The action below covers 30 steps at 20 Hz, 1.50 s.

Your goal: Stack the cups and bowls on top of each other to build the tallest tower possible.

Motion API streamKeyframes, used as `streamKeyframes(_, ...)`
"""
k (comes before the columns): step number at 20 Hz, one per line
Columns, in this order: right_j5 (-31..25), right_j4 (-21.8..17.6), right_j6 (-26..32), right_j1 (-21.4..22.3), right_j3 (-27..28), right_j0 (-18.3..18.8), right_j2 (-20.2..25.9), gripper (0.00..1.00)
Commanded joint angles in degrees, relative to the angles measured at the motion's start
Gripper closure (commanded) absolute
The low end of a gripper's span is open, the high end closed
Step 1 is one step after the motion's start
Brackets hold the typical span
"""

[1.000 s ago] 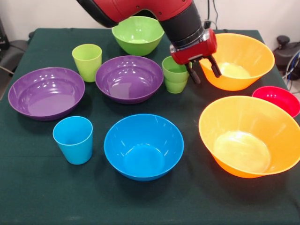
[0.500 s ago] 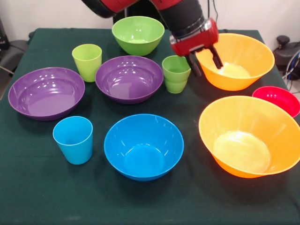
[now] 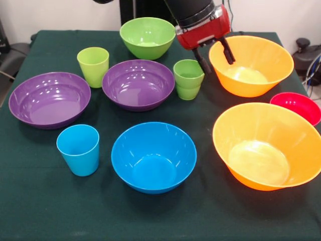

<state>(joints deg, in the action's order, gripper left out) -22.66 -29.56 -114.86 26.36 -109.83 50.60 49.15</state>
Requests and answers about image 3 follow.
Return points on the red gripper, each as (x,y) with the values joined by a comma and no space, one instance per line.
(203,32)

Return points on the green cup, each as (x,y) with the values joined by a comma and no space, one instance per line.
(186,69)
(188,94)

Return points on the orange bowl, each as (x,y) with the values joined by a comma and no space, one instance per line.
(260,55)
(265,125)

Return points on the red bowl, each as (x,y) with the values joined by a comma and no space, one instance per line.
(298,105)

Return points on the green bowl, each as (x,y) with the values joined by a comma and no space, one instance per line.
(148,37)

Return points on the purple bowl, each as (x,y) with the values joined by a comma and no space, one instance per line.
(138,85)
(50,100)

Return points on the blue bowl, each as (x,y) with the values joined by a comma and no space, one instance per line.
(153,150)

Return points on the yellow-green cup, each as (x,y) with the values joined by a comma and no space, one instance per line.
(92,70)

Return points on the blue cup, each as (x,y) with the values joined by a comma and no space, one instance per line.
(80,160)

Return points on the black equipment box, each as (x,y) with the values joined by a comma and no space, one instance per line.
(3,40)

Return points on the dark green table cloth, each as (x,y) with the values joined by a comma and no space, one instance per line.
(37,200)

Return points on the grey pedestal foot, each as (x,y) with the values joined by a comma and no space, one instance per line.
(304,54)
(15,55)

